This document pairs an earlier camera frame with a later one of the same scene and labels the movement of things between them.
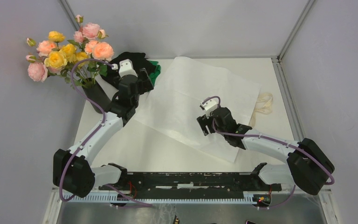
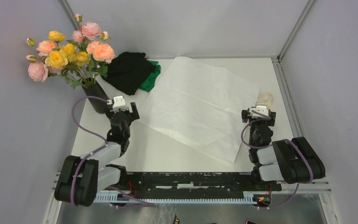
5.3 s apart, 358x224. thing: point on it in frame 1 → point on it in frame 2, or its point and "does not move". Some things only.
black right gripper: [203, 121] → [270, 122]
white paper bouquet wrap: [174, 102] does not move
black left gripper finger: [145, 83] → [134, 115]
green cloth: [156, 72] does not move
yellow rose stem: [65, 53] does not move
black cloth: [138, 60] does not move
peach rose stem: [93, 69] → [101, 53]
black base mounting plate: [188, 185] does not move
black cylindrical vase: [92, 91] does not move
